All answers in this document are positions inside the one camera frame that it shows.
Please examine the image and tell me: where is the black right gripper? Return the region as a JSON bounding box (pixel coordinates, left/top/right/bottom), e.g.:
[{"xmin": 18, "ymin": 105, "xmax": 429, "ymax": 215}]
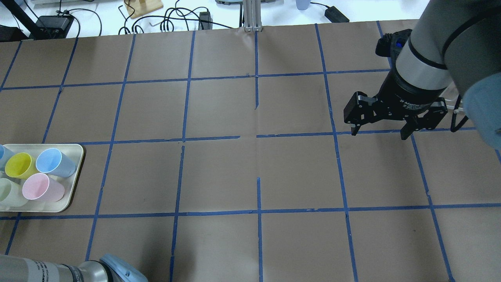
[{"xmin": 344, "ymin": 70, "xmax": 448, "ymax": 140}]

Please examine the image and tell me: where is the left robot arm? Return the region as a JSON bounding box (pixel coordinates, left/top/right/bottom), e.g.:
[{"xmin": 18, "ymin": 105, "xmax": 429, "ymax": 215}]
[{"xmin": 0, "ymin": 254, "xmax": 148, "ymax": 282}]

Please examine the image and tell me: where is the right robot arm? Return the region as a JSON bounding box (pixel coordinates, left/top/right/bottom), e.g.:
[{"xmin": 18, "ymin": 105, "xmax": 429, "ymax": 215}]
[{"xmin": 344, "ymin": 0, "xmax": 501, "ymax": 150}]

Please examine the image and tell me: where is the blue cup on desk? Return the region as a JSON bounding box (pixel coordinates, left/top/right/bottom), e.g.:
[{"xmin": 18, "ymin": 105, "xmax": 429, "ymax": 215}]
[{"xmin": 295, "ymin": 0, "xmax": 311, "ymax": 11}]

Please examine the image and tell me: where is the wooden cup stand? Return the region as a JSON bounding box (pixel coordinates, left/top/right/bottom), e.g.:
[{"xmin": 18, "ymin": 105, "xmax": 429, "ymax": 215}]
[{"xmin": 123, "ymin": 0, "xmax": 164, "ymax": 19}]

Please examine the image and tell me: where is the blue plastic cup on tray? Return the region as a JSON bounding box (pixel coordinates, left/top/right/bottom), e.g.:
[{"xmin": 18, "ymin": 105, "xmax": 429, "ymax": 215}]
[{"xmin": 35, "ymin": 148, "xmax": 77, "ymax": 178}]

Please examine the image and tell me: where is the pink plastic cup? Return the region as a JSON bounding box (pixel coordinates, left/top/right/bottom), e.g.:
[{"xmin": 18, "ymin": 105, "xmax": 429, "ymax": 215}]
[{"xmin": 22, "ymin": 173, "xmax": 65, "ymax": 203}]

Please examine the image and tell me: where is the yellow plastic cup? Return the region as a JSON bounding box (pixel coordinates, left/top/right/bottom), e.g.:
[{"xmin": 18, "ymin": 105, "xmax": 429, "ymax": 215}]
[{"xmin": 5, "ymin": 152, "xmax": 39, "ymax": 180}]

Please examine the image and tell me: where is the pale green plastic cup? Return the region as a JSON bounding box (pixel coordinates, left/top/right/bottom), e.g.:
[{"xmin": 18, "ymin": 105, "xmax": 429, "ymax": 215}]
[{"xmin": 0, "ymin": 178, "xmax": 29, "ymax": 207}]

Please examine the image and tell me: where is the black power adapter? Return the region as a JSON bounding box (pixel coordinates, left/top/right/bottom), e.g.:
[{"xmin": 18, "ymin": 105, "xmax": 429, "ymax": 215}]
[{"xmin": 324, "ymin": 6, "xmax": 350, "ymax": 23}]

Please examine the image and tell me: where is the cream plastic tray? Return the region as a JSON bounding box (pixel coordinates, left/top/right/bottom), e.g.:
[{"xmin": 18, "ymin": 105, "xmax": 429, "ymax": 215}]
[{"xmin": 1, "ymin": 143, "xmax": 85, "ymax": 213}]

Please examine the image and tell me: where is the white wire cup rack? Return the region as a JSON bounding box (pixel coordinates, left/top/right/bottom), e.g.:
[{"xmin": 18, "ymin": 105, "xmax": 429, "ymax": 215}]
[{"xmin": 441, "ymin": 83, "xmax": 466, "ymax": 118}]

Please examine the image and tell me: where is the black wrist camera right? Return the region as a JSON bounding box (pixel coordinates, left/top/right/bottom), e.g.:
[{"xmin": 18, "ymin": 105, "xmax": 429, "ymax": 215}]
[{"xmin": 375, "ymin": 29, "xmax": 412, "ymax": 65}]

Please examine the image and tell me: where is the aluminium frame post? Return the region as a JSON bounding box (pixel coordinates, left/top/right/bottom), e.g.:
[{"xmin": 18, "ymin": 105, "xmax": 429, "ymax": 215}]
[{"xmin": 243, "ymin": 0, "xmax": 263, "ymax": 32}]

